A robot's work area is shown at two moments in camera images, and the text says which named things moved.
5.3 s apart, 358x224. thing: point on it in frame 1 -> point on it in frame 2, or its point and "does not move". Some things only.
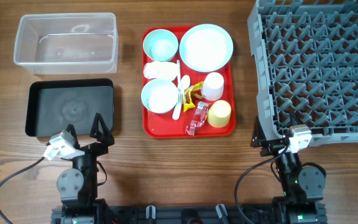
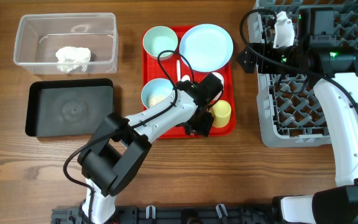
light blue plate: [206, 48] does not move
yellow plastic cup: [219, 114] does not move
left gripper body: [96, 150] -> [202, 127]
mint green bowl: [160, 45] does not move
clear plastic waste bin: [68, 43] does not move
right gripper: [259, 139] -> [251, 60]
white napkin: [161, 70] -> [70, 58]
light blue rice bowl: [159, 96] does not move
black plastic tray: [51, 106] does not move
